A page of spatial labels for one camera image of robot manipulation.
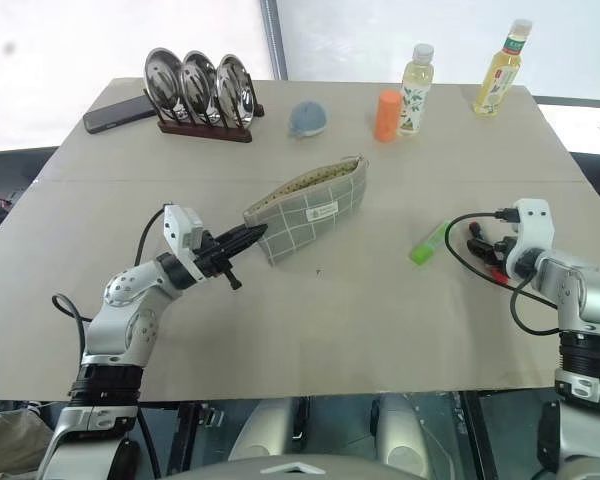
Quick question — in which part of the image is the grey window frame post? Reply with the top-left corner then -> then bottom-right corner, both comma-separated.
258,0 -> 289,81

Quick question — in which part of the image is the stainless steel plate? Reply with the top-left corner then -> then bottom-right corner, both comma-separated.
144,47 -> 185,111
180,50 -> 220,117
215,54 -> 257,125

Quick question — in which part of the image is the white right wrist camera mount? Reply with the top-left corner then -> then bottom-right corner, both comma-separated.
499,198 -> 554,281

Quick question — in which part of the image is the orange cylinder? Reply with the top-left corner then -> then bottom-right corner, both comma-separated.
374,90 -> 404,144

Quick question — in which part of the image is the dark wooden plate rack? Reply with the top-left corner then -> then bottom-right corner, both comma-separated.
142,88 -> 266,145

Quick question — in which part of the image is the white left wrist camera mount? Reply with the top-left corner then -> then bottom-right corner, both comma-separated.
161,202 -> 217,282

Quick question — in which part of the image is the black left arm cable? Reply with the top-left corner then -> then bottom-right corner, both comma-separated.
51,205 -> 169,354

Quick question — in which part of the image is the grey checked pencil pouch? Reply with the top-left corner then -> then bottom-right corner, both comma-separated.
242,153 -> 370,267

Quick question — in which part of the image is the tall yellow oil bottle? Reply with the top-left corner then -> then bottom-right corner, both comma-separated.
472,18 -> 534,119

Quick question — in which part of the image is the grey robot chest with chevron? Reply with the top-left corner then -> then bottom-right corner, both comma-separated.
159,454 -> 431,480

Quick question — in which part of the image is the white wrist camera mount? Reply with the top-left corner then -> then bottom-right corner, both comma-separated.
499,198 -> 554,281
161,202 -> 217,282

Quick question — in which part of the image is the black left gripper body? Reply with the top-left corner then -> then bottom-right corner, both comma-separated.
194,237 -> 243,292

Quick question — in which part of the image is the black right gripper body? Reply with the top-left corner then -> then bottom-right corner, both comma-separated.
488,233 -> 519,267

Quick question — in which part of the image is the black smartphone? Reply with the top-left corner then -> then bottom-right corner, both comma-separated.
83,95 -> 157,135

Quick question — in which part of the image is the black table frame leg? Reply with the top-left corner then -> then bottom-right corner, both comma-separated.
462,392 -> 487,480
167,403 -> 201,474

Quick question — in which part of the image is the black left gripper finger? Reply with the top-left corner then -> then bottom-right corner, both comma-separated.
214,223 -> 270,247
219,232 -> 268,258

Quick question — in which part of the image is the silver rounded robot leg cover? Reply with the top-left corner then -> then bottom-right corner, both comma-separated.
228,398 -> 306,464
369,397 -> 434,479

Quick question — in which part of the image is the small floral label drink bottle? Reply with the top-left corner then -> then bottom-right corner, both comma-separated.
396,43 -> 437,137

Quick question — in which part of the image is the beige fabric bundle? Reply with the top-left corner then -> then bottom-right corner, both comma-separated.
0,409 -> 56,474

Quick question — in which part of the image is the light green highlighter pen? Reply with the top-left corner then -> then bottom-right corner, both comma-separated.
408,219 -> 451,265

